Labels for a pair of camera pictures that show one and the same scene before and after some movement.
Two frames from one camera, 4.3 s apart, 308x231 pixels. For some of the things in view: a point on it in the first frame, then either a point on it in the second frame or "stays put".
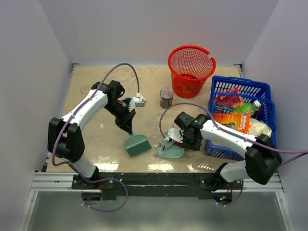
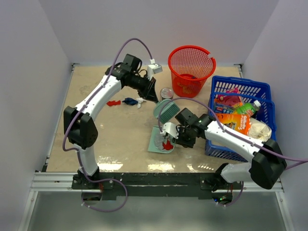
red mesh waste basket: (190, 66) stays put
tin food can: (166, 97) stays put
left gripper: (125, 122) → (149, 92)
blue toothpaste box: (223, 108) stays put
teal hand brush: (136, 144) → (165, 109)
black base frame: (157, 184) stays put
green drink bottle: (248, 108) stays put
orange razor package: (237, 121) stays put
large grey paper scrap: (159, 151) → (158, 139)
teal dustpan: (174, 152) → (151, 145)
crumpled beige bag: (257, 128) stays put
